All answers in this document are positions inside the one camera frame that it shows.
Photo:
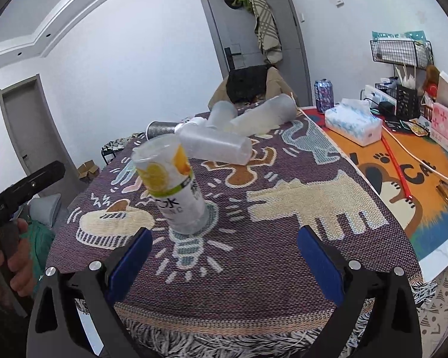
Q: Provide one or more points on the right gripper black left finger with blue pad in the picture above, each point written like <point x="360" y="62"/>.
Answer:
<point x="55" y="328"/>

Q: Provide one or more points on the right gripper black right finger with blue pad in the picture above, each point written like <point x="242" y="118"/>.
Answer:
<point x="393" y="328"/>

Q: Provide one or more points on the vitamin C bottle cup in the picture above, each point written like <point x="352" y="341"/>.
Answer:
<point x="167" y="175"/>

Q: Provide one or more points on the grey metal cup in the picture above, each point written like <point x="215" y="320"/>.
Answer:
<point x="158" y="128"/>

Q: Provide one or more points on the frosted cup with cartoon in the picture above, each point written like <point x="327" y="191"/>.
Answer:
<point x="200" y="142"/>

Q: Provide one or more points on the rear frosted plastic cup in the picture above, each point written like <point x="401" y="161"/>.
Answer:
<point x="221" y="115"/>

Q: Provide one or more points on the large frosted plastic cup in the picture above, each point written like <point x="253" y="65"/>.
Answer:
<point x="271" y="113"/>

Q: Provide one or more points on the person's left hand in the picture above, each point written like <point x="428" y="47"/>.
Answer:
<point x="21" y="265"/>

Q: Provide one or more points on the grey cushion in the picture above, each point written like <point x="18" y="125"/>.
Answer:
<point x="45" y="209"/>

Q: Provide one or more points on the green cloth on sofa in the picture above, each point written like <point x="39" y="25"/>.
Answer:
<point x="40" y="238"/>

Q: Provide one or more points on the grey side door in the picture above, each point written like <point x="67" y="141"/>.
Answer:
<point x="35" y="137"/>

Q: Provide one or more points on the cardboard box on floor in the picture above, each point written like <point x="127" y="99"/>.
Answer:
<point x="88" y="171"/>

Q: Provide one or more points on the orange cat print mat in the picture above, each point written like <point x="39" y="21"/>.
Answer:
<point x="425" y="217"/>

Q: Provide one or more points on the purple patterned woven cloth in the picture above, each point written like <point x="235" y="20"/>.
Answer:
<point x="239" y="287"/>

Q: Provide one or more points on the red straw on mat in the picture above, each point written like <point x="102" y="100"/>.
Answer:
<point x="404" y="184"/>

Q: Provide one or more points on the pink floral box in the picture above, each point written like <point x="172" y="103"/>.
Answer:
<point x="439" y="125"/>

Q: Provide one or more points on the blue white tissue pack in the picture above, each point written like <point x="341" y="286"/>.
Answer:
<point x="353" y="119"/>

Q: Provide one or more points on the white plastic bottle cap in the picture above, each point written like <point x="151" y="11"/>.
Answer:
<point x="197" y="120"/>

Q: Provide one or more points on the white power strip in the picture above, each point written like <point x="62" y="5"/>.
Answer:
<point x="374" y="94"/>

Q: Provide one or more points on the purple grape drink can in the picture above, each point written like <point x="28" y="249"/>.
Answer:
<point x="323" y="92"/>

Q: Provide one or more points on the black garment on chair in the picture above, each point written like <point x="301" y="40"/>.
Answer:
<point x="247" y="85"/>

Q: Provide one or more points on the plaid scarf on door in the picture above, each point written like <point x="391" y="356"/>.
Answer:
<point x="266" y="32"/>

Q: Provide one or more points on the black wire basket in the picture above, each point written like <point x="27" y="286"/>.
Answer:
<point x="408" y="103"/>

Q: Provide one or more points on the grey door with handle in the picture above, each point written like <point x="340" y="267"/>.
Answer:
<point x="236" y="44"/>

